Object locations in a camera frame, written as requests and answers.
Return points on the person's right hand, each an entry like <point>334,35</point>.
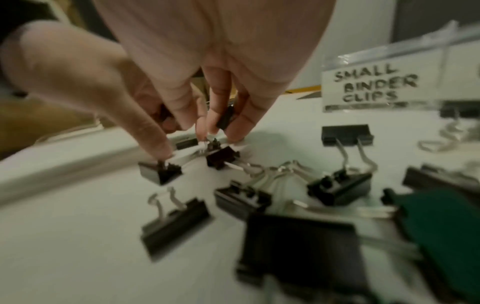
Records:
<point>210,38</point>

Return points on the small black binder clip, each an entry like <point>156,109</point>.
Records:
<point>225,117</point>
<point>459,109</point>

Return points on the yellow tape strip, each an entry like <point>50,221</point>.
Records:
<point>304,89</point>

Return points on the clear labelled plastic container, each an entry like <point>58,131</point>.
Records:
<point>375,59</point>

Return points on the brown wooden furniture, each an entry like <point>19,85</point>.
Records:
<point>41,118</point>

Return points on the pile of black binder clips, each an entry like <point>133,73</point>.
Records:
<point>300,246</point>

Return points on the green binder clip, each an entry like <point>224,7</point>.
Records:
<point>442,231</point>

